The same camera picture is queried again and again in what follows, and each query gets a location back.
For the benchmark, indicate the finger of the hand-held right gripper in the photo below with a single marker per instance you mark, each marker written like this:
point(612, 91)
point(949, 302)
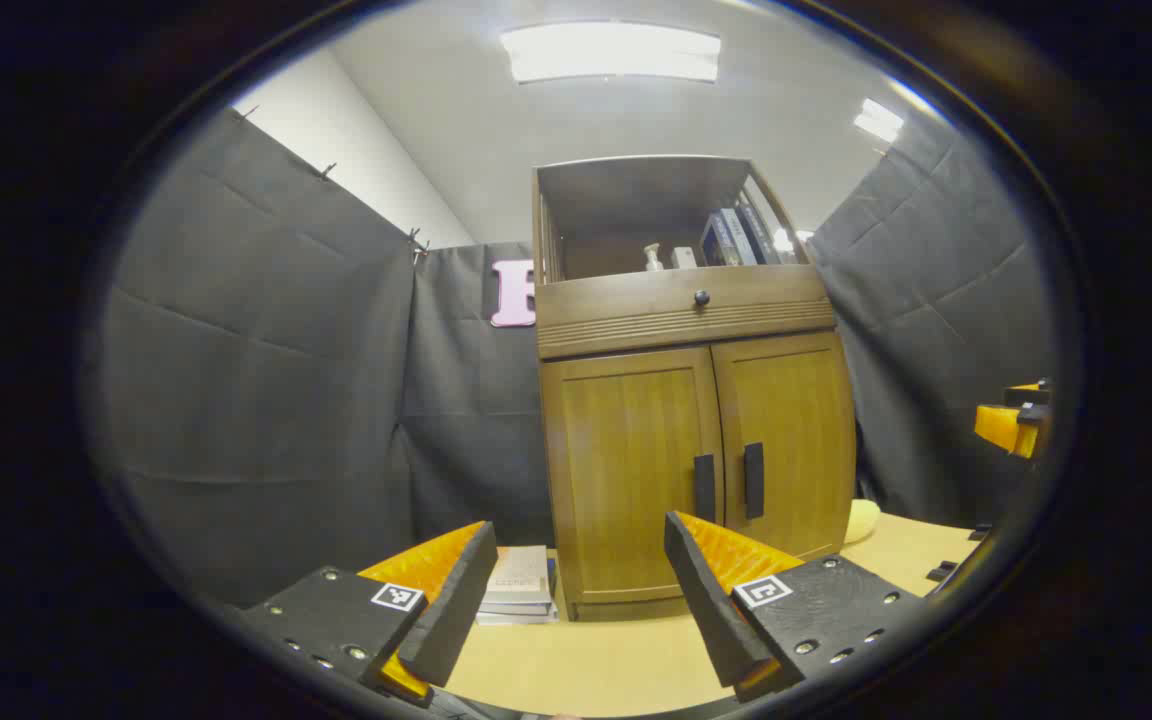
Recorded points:
point(1001, 428)

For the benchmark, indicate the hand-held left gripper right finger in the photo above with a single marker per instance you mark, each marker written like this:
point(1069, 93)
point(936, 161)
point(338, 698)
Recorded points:
point(706, 610)

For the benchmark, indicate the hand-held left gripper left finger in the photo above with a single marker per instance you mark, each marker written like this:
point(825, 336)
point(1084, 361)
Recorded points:
point(456, 610)

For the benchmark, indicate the wooden cabinet door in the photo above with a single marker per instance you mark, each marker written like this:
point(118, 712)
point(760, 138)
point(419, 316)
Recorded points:
point(616, 470)
point(796, 430)

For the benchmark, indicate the wooden double-door shoe cabinet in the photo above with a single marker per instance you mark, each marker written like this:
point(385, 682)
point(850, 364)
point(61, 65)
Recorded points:
point(636, 190)

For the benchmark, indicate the wooden cabinet drawer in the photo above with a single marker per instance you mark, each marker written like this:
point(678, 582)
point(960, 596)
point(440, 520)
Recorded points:
point(616, 305)

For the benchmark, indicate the white thin book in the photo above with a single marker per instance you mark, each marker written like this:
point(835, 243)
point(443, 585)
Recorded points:
point(516, 619)

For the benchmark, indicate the grey thin book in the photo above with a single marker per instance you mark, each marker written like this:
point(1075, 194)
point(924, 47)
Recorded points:
point(521, 606)

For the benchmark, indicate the beige cover book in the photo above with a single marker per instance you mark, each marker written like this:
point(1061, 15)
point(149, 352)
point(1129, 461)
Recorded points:
point(518, 575)

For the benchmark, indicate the small black clip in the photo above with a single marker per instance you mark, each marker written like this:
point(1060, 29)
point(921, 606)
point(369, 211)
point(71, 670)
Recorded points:
point(980, 532)
point(940, 571)

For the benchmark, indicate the black backdrop cloth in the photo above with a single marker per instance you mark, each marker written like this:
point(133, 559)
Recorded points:
point(266, 400)

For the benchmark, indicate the dark navy book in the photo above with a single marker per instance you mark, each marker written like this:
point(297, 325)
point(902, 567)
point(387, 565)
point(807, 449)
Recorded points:
point(762, 232)

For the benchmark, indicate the light grey-blue book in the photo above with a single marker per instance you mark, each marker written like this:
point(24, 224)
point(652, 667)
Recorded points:
point(742, 235)

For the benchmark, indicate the small ceiling light panel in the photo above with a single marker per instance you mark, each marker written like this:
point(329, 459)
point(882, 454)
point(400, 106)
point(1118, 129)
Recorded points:
point(879, 120)

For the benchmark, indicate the dark grey book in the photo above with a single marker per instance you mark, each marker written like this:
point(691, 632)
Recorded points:
point(716, 245)

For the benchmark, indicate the small white box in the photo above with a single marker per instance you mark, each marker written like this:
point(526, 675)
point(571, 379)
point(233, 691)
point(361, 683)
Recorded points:
point(684, 258)

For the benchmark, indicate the white pump bottle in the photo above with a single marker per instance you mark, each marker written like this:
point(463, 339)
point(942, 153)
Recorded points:
point(653, 260)

